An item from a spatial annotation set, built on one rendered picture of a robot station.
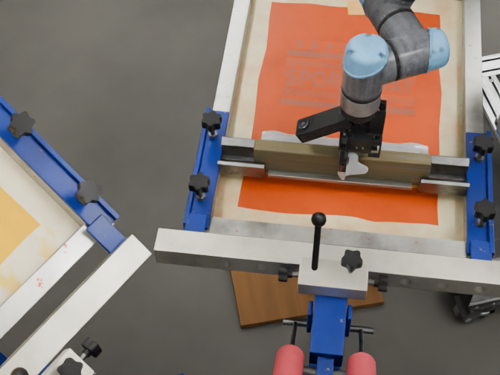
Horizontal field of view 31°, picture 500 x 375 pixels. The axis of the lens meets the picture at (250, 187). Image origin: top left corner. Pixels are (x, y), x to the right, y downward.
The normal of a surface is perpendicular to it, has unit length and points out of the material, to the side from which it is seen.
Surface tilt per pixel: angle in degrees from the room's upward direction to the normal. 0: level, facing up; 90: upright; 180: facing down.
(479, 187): 0
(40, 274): 32
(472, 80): 0
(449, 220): 0
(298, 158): 90
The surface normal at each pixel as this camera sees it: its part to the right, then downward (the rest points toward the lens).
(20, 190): 0.40, -0.22
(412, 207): -0.02, -0.57
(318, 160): -0.13, 0.81
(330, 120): -0.54, -0.57
